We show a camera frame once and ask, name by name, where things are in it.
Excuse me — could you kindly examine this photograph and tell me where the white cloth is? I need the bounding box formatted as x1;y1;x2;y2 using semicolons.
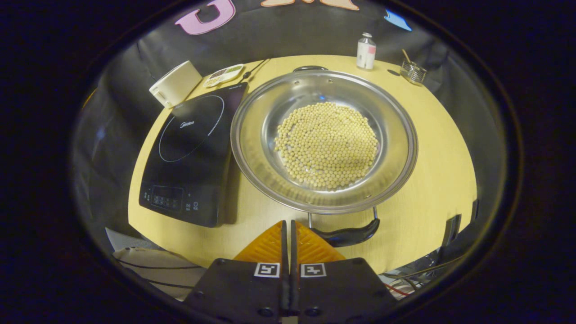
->
106;227;208;300

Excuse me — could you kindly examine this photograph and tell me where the black power cable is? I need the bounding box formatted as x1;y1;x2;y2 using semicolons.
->
241;58;270;84

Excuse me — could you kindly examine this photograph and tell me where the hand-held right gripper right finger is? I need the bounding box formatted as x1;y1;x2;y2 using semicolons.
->
290;220;399;324

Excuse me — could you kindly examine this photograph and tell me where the pile of yellow soybeans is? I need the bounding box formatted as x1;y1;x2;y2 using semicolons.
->
274;102;379;190

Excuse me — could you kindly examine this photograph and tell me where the white divided bean dish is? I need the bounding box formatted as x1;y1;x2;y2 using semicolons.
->
203;63;245;88

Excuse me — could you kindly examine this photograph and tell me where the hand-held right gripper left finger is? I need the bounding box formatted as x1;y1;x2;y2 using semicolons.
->
182;220;289;324

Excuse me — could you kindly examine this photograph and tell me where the black induction cooktop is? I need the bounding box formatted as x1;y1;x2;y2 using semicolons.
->
139;82;249;228

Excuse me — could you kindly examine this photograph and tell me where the small glass holder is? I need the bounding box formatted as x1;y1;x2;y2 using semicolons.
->
400;61;427;86

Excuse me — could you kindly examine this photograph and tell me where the red cable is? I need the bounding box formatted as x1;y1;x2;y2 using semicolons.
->
383;280;414;297

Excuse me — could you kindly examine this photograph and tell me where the stainless steel pot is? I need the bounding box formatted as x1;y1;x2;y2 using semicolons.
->
230;65;419;248

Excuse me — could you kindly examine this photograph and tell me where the white toaster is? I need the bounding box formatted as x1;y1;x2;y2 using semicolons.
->
149;60;203;108

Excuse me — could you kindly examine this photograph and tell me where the white medicine bottle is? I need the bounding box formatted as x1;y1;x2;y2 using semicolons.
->
356;32;377;70

